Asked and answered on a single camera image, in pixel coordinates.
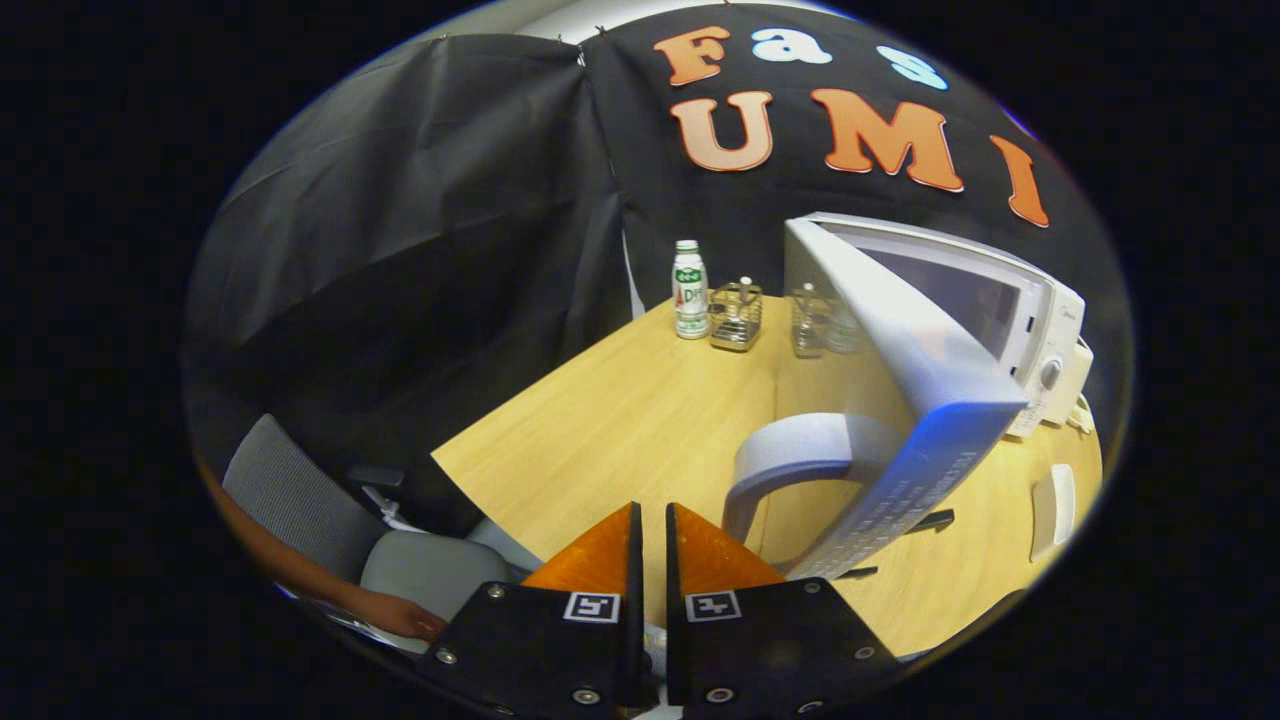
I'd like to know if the white bottle with green label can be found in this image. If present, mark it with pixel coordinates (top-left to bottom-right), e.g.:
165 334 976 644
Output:
672 240 710 341

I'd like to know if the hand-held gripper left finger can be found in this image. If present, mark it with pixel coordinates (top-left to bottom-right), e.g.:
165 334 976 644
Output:
418 500 646 720

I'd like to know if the metal wire holder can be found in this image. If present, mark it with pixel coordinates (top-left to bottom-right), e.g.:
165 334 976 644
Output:
709 277 764 353

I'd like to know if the white toaster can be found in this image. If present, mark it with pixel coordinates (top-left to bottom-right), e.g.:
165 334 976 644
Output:
1040 338 1096 429

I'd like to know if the white rectangular tray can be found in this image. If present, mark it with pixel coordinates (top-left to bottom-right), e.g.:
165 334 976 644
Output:
1030 463 1078 564

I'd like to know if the white microwave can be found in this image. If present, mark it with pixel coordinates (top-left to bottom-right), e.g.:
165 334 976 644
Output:
720 212 1089 581

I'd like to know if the grey office chair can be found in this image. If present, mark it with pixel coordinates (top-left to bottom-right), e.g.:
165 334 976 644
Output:
222 413 546 656

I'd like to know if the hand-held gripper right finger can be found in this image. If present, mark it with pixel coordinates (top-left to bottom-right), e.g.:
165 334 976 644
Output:
665 502 906 720

